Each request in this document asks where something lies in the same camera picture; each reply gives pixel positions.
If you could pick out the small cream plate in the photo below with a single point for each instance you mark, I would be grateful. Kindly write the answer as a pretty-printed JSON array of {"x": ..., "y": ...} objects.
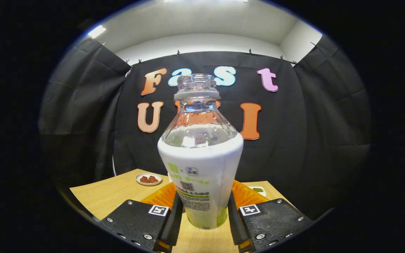
[{"x": 148, "y": 183}]

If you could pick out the wooden table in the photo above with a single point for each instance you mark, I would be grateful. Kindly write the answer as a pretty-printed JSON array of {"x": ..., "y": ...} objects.
[{"x": 104, "y": 195}]

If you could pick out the white divided dish with beans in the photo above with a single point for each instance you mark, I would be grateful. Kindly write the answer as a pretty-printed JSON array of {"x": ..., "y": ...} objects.
[{"x": 258, "y": 190}]

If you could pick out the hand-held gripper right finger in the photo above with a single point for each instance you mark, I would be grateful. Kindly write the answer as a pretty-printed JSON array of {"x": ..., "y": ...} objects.
[{"x": 236, "y": 221}]

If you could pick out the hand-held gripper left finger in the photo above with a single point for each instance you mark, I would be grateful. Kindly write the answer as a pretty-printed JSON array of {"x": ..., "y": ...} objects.
[{"x": 174, "y": 221}]

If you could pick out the clear juice bottle white label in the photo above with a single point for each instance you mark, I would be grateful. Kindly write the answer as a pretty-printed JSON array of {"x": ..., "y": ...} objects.
[{"x": 200, "y": 165}]

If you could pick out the large ceiling light panel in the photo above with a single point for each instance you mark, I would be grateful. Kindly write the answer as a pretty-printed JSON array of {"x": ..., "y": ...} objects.
[{"x": 206, "y": 0}]

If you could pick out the red braised meat piece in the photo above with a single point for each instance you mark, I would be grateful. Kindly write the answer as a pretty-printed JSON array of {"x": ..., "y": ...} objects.
[
  {"x": 153, "y": 179},
  {"x": 144, "y": 179}
]

